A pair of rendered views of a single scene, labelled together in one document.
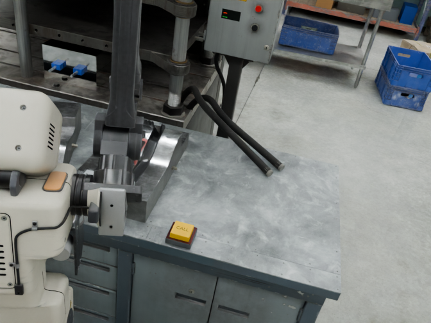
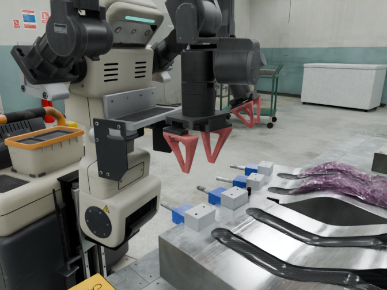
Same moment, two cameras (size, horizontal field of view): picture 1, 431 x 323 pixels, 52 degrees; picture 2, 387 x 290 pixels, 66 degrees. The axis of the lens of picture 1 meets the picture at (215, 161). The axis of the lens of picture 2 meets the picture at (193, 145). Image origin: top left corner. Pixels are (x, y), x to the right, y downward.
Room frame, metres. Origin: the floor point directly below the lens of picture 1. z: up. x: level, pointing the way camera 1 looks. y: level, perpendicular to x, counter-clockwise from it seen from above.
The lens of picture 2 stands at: (1.37, -0.15, 1.21)
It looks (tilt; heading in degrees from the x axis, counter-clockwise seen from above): 17 degrees down; 127
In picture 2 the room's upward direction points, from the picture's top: straight up
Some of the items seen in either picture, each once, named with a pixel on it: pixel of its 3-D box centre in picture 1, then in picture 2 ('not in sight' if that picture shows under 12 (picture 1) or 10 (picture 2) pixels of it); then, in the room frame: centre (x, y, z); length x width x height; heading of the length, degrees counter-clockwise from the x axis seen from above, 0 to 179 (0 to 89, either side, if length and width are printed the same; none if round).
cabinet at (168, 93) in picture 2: not in sight; (158, 63); (-3.28, 4.71, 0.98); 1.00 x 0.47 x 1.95; 81
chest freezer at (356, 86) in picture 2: not in sight; (341, 85); (-0.14, 7.35, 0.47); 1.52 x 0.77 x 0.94; 171
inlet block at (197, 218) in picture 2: not in sight; (182, 213); (1.03, 0.27, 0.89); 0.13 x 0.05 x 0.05; 173
